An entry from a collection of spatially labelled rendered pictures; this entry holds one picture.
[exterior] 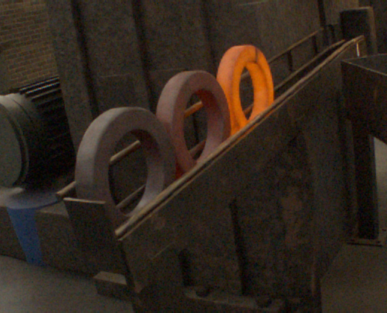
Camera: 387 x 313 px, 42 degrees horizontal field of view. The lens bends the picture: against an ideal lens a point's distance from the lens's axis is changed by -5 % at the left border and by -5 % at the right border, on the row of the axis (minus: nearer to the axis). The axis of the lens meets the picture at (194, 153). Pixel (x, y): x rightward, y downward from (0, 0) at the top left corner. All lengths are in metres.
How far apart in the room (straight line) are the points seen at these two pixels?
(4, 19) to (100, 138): 7.69
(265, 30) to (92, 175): 0.74
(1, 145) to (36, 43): 6.58
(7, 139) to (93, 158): 1.45
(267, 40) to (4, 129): 1.17
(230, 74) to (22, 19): 7.69
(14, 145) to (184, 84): 1.33
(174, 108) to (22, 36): 7.74
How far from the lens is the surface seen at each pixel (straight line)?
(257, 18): 1.27
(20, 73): 8.41
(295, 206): 1.24
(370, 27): 1.88
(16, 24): 8.46
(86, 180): 0.68
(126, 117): 0.72
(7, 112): 2.10
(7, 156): 2.15
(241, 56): 0.99
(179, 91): 0.83
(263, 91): 1.09
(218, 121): 0.94
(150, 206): 0.74
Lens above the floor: 0.89
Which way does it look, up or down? 16 degrees down
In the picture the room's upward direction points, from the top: 10 degrees counter-clockwise
